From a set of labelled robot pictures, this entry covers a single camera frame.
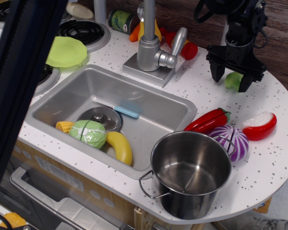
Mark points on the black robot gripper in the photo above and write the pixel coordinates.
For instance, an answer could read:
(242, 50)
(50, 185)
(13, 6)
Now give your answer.
(246, 19)

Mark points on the green toy broccoli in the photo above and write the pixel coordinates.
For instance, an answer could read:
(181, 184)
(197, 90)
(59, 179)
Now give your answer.
(233, 80)

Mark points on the stainless steel pot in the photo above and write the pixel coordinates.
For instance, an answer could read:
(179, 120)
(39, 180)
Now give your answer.
(189, 169)

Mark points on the steel pot lid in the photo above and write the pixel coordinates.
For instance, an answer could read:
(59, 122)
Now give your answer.
(109, 118)

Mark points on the red toy chili pepper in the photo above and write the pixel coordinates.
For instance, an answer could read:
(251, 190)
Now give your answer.
(209, 121)

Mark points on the red toy ketchup bottle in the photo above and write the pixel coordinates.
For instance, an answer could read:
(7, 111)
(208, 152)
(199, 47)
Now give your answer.
(189, 50)

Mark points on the grey support pole right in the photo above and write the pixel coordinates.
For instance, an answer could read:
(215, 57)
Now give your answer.
(225, 31)

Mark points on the grey support pole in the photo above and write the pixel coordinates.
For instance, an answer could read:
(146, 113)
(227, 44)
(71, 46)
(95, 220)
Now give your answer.
(225, 31)
(100, 11)

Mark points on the red white toy radish slice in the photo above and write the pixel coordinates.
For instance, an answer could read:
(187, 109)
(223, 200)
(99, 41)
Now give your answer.
(260, 126)

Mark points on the purple toy onion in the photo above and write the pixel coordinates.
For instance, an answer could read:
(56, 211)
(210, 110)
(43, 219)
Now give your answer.
(234, 141)

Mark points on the silver toy faucet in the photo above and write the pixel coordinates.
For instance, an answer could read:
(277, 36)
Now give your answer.
(151, 63)

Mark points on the yellow toy pear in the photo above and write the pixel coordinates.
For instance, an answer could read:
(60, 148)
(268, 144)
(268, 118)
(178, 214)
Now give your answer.
(157, 31)

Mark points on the small orange toy carrot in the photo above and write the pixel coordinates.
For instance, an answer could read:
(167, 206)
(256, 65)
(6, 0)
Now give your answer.
(134, 34)

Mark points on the light blue toy piece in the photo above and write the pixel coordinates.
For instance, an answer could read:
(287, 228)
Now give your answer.
(126, 111)

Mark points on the green toy food can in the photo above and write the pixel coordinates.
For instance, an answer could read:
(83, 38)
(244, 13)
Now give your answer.
(123, 21)

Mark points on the silver toy sink basin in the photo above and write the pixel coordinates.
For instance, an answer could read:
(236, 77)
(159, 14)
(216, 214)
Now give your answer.
(159, 113)

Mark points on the yellow toy banana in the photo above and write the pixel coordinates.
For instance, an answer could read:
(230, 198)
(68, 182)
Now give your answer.
(121, 146)

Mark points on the grey sneaker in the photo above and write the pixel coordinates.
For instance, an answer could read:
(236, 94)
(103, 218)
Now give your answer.
(251, 221)

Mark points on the grey support pole left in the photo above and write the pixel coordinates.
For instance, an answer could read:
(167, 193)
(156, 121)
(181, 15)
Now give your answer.
(100, 11)

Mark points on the green toy cabbage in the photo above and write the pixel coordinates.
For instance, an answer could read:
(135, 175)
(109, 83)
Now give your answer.
(90, 132)

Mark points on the light green toy plate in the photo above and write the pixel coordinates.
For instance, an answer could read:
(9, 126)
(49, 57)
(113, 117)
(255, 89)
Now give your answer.
(66, 52)

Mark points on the cream toy bottle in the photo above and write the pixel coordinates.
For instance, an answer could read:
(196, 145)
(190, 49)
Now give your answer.
(79, 11)

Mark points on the yellow toy corn cob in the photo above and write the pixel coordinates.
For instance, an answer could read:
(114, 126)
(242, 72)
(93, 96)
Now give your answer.
(64, 126)

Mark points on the front left stove burner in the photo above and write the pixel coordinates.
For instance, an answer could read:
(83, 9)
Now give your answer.
(49, 77)

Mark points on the toy oven door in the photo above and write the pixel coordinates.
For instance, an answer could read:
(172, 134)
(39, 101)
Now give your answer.
(61, 193)

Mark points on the back left stove burner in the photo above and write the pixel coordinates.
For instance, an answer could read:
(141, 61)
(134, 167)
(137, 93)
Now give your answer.
(4, 10)

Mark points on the yellow object with black cable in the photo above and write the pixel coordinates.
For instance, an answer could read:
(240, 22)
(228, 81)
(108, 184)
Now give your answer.
(13, 219)

